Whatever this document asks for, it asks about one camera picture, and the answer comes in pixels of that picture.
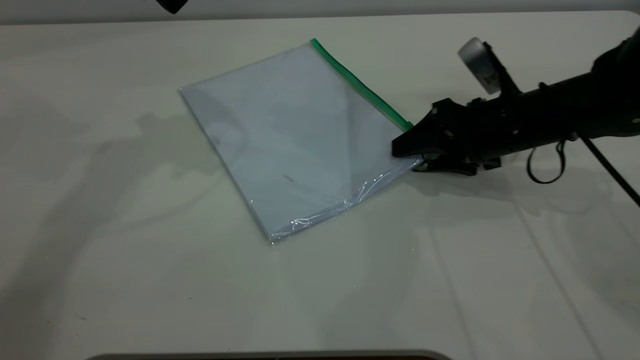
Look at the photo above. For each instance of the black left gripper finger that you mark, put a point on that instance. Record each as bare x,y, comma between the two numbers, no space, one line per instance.
172,5

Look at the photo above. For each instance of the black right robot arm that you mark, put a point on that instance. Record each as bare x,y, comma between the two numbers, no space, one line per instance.
575,110

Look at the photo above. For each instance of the transparent zip bag green zipper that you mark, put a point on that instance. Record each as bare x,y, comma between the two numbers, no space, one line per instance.
300,135

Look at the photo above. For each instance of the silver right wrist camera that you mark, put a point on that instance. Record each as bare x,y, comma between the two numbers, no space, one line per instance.
480,62

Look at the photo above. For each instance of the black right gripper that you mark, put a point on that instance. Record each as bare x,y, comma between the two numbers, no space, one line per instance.
470,130

